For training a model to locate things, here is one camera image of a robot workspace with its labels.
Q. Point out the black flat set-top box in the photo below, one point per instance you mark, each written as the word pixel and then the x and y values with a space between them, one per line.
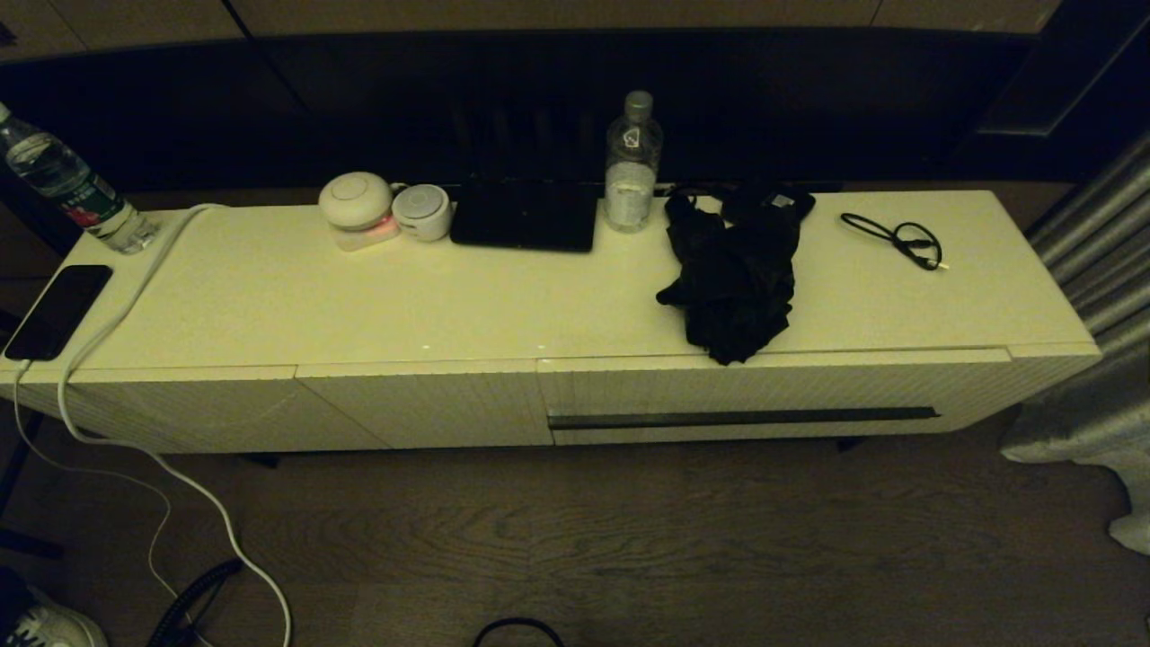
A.
pixel 526 216

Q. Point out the white dome device pink base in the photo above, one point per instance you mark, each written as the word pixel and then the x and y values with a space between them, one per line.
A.
pixel 355 202

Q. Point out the clear bottle with grey cap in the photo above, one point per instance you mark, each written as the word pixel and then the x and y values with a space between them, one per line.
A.
pixel 632 171

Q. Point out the black smartphone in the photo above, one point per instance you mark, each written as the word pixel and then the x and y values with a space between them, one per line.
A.
pixel 58 310

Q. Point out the black umbrella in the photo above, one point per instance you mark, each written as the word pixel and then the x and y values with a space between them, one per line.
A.
pixel 732 279

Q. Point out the water bottle with green label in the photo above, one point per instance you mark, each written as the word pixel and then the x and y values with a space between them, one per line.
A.
pixel 67 184

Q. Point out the white low cabinet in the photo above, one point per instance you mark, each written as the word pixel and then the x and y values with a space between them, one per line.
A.
pixel 359 296

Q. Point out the white sneaker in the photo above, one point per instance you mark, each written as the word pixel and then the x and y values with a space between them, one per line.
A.
pixel 54 624

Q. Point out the grey curtain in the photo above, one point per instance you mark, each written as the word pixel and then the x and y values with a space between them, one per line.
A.
pixel 1096 270

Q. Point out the small white round speaker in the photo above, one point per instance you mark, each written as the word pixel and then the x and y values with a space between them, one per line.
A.
pixel 422 211

